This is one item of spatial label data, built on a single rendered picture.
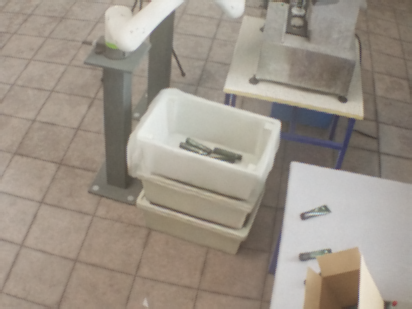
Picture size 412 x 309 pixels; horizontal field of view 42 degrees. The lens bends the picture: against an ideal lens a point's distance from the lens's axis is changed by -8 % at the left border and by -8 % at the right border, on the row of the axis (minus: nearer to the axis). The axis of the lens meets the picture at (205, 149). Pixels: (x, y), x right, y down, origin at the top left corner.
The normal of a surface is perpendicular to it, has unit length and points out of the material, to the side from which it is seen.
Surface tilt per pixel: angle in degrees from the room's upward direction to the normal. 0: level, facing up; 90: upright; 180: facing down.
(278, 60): 90
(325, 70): 90
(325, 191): 0
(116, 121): 90
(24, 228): 0
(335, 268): 69
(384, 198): 0
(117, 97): 90
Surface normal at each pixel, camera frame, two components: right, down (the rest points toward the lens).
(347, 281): -0.18, 0.66
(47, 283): 0.08, -0.72
